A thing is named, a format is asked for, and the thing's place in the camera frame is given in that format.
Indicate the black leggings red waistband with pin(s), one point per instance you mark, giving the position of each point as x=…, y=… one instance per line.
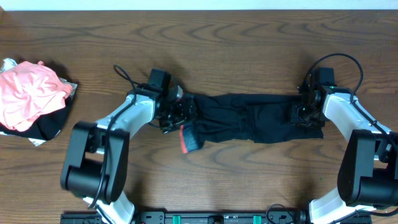
x=261, y=118

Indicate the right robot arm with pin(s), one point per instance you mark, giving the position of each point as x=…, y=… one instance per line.
x=367, y=179

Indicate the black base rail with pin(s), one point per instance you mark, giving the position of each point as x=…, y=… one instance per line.
x=273, y=216

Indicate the black folded garment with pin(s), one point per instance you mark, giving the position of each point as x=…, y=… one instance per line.
x=47, y=126

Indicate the pink crumpled garment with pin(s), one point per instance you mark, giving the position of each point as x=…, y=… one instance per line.
x=28, y=91

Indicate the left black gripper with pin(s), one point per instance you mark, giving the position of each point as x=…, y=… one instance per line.
x=183, y=117

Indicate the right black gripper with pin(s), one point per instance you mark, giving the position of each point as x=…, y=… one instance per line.
x=294, y=117

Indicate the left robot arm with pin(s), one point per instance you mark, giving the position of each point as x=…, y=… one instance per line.
x=95, y=167

